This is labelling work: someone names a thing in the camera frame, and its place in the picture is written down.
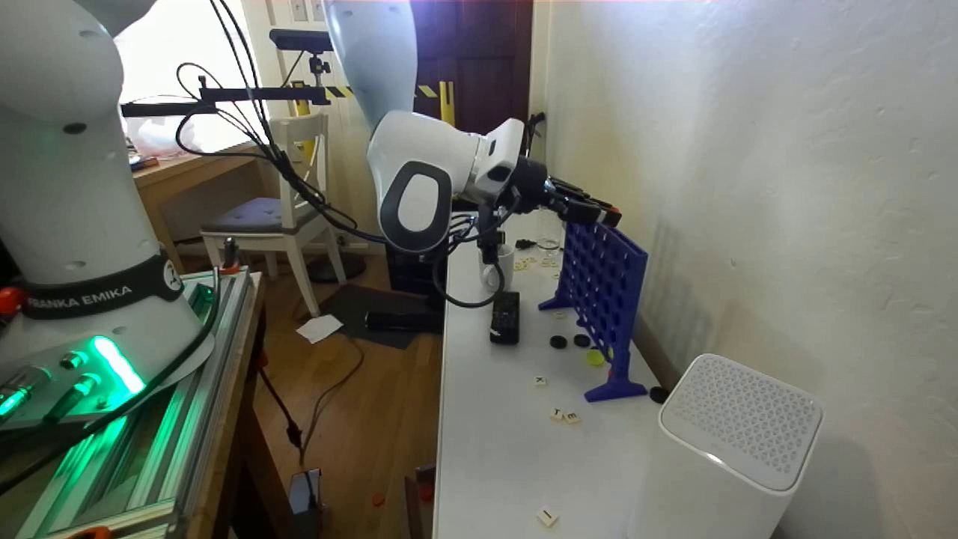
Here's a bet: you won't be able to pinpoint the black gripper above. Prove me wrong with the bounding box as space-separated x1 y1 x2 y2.
507 159 624 231

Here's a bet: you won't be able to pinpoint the blue connect four gameboard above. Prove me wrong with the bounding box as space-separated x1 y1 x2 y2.
537 219 652 403

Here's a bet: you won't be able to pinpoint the black remote control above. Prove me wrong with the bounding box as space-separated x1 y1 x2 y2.
487 290 522 348

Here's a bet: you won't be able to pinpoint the dark wooden door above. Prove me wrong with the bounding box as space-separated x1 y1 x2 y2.
414 0 537 138

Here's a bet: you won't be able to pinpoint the white side table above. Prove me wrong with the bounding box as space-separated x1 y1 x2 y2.
427 213 701 539

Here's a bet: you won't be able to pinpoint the white router box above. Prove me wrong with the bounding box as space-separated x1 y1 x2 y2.
638 352 826 539

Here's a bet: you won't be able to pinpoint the white wooden chair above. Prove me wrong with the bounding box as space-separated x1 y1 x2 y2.
198 107 353 318

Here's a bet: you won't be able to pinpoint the white paper sheet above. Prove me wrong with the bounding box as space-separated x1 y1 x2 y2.
294 312 345 348

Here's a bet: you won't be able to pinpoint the purple seat cushion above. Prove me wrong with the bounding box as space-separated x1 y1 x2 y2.
212 195 303 234

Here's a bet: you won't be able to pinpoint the red black clamp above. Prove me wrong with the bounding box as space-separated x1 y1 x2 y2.
219 234 245 278

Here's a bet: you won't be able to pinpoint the brown wooden desk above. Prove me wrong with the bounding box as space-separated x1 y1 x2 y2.
131 146 279 273

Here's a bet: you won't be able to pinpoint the grey power adapter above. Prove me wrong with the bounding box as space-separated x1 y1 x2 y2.
284 466 327 526

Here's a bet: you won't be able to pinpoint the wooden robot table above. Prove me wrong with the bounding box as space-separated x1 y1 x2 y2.
177 269 303 539

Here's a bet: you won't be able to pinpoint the aluminium mounting rails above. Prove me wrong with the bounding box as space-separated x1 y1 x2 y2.
0 266 269 539

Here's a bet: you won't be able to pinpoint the black floor cable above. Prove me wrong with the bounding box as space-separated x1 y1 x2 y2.
255 337 368 472

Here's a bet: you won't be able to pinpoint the black stereo camera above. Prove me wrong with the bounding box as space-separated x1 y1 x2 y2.
267 26 339 56

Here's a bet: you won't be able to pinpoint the black camera stand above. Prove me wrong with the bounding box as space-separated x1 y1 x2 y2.
116 54 339 123

